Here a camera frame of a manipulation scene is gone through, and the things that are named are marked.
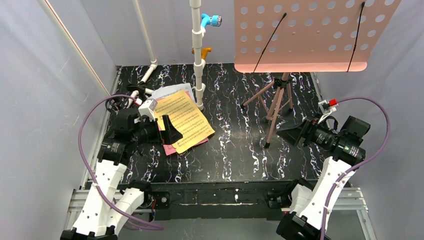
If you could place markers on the yellow sheet music page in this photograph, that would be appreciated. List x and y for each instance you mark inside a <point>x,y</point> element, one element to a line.
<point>188,122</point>

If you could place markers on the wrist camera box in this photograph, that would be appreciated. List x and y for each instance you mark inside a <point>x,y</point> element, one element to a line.
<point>146,108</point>
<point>328,108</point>

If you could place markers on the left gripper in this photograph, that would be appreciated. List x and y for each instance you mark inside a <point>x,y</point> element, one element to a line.
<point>160,131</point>

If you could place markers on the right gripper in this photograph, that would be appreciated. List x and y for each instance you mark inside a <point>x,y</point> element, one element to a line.
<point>305,133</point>

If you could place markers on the white PVC pipe frame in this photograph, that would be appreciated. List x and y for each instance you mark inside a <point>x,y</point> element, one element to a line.
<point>199,63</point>

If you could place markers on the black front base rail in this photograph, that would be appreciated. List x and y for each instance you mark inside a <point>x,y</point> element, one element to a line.
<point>220,200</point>

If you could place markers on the orange clip on pipe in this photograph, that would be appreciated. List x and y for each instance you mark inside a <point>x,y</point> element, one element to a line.
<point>204,52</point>

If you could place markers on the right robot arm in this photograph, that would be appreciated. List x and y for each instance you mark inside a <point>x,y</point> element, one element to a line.
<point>311,206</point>

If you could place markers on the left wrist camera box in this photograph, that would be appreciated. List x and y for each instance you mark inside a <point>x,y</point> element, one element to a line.
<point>146,108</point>

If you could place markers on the pink music stand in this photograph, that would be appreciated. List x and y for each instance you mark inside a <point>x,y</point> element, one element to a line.
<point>285,36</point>

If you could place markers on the white sheet music page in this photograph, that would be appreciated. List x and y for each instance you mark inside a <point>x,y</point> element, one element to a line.
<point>165,91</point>

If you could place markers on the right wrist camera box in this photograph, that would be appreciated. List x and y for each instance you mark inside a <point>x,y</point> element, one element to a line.
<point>328,108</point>

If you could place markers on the blue clip on pipe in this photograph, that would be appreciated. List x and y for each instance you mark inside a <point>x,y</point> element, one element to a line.
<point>214,20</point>

